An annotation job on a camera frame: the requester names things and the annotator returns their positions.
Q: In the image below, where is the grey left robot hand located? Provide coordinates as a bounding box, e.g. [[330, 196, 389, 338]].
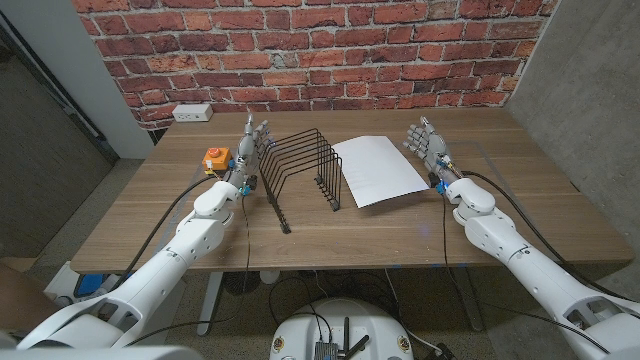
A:
[[227, 113, 275, 187]]

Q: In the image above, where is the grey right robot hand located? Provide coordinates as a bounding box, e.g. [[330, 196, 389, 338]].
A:
[[402, 115, 464, 187]]

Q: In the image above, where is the white paper file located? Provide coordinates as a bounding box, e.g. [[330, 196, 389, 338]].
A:
[[331, 135, 431, 209]]

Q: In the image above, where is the orange emergency stop button box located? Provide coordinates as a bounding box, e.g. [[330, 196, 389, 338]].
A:
[[201, 146, 235, 174]]

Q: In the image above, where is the white power outlet strip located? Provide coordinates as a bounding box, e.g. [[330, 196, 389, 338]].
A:
[[171, 103, 214, 123]]

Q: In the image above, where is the red brick printed backdrop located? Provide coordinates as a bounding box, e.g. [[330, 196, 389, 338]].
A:
[[72, 0, 559, 132]]

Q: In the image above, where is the white table leg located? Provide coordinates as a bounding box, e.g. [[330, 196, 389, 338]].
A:
[[197, 271, 225, 337]]

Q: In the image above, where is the grey table leg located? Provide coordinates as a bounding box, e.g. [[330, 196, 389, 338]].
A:
[[452, 267, 484, 332]]

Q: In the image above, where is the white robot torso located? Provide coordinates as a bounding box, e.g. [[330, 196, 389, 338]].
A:
[[268, 298, 415, 360]]

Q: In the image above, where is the blue floor box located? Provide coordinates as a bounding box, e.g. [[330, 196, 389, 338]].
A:
[[74, 273, 121, 299]]

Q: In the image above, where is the brown cardboard box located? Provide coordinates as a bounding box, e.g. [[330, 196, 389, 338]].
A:
[[0, 257, 56, 331]]

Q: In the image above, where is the black wire file holder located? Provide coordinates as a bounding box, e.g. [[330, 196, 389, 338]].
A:
[[257, 128, 344, 235]]

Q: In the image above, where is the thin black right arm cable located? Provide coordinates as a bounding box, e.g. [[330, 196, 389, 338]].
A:
[[440, 192, 612, 354]]

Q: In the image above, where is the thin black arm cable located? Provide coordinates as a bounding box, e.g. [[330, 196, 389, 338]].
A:
[[440, 192, 612, 354], [123, 192, 252, 347]]

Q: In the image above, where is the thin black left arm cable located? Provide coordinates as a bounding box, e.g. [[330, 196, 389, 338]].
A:
[[123, 192, 252, 347]]

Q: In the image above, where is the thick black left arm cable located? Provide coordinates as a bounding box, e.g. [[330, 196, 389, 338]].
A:
[[107, 173, 217, 294]]

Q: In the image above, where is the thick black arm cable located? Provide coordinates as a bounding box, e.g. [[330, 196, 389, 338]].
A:
[[462, 170, 640, 304], [107, 173, 217, 294]]

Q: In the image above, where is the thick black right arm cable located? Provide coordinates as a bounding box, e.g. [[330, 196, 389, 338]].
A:
[[462, 170, 640, 304]]

